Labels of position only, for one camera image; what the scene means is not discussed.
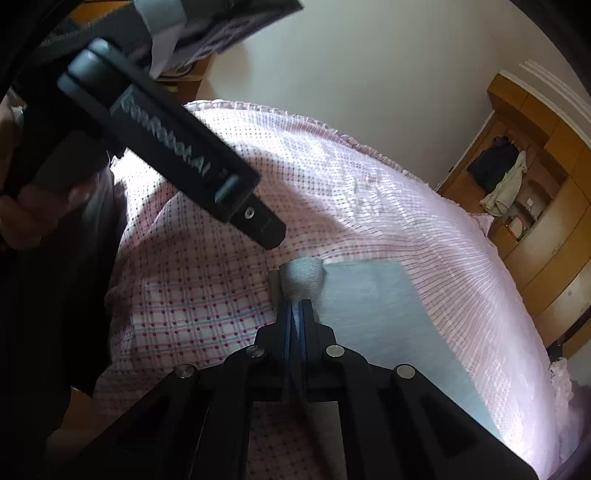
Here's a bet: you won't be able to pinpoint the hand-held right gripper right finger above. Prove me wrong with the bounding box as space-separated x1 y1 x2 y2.
294 299 539 480

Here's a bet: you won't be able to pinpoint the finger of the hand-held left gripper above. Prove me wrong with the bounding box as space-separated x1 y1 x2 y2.
230 193 288 251

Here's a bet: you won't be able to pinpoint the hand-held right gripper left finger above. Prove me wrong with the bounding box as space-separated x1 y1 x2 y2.
60 299 293 480

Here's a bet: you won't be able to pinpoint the light blue pants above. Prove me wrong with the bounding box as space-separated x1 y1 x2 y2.
276 257 505 445

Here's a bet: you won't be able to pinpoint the person's left hand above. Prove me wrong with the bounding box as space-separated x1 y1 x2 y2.
0 173 100 252

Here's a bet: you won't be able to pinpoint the wooden desk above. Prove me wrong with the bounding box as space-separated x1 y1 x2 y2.
69 0 214 103

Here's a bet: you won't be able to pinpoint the pink checked blanket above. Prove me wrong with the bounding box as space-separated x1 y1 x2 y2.
92 99 575 480

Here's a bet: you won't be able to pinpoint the person's dark clothing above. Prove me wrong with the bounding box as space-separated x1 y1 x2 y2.
0 161 126 462

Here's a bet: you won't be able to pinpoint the dark hanging jacket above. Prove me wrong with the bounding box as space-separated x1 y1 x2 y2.
466 136 520 191

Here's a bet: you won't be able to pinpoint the cream hanging garment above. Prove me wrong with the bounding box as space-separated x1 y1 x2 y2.
480 150 528 217

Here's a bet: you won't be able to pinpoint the wooden wardrobe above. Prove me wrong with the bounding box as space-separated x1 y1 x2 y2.
436 69 591 352

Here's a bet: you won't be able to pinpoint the pink crumpled cloth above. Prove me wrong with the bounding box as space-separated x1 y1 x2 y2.
549 357 576 422

